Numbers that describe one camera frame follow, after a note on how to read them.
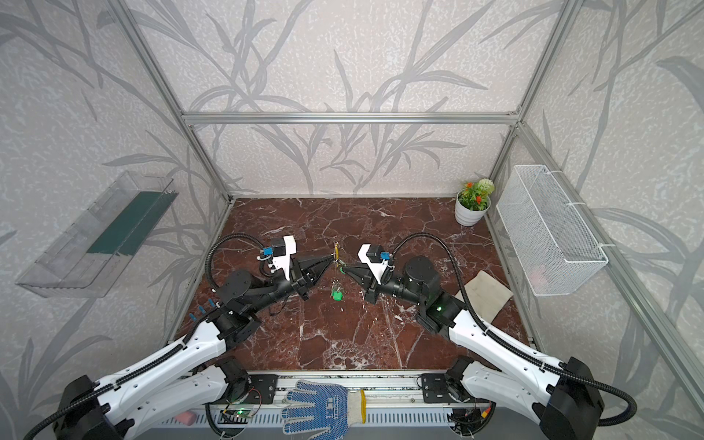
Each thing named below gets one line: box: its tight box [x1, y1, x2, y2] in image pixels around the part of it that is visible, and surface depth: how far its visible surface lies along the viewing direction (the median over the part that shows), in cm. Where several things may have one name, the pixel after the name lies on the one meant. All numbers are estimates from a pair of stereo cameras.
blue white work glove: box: [281, 379, 367, 440], surface depth 72 cm
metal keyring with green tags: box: [330, 240, 346, 302], surface depth 68 cm
